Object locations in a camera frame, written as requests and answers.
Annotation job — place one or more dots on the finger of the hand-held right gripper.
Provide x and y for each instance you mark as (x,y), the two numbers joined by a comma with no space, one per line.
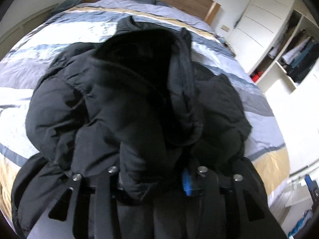
(310,186)

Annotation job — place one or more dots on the black puffer jacket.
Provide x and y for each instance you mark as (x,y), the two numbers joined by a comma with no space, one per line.
(112,104)

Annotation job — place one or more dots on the red object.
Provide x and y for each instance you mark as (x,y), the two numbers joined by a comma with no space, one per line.
(256,76)

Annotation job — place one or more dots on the beige wall socket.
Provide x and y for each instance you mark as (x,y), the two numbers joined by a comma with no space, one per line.
(225,28)

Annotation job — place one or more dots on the beige wall panelling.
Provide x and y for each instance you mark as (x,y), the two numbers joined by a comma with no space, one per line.
(22,27)

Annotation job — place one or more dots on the blue plastic object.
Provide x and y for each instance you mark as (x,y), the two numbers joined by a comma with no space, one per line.
(300,224)

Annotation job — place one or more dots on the bed with striped duvet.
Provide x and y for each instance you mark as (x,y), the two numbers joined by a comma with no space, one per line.
(37,62)

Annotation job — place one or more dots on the grey-blue cloth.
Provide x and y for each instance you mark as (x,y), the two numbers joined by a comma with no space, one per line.
(67,5)

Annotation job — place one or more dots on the white wardrobe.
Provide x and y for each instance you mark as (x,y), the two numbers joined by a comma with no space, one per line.
(264,5)

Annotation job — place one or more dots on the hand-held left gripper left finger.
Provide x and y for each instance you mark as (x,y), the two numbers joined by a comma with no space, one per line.
(104,194)

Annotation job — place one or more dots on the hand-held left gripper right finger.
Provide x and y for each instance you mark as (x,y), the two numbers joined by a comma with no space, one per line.
(187,182)

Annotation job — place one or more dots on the hanging clothes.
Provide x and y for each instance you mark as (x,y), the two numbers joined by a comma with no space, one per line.
(302,54)

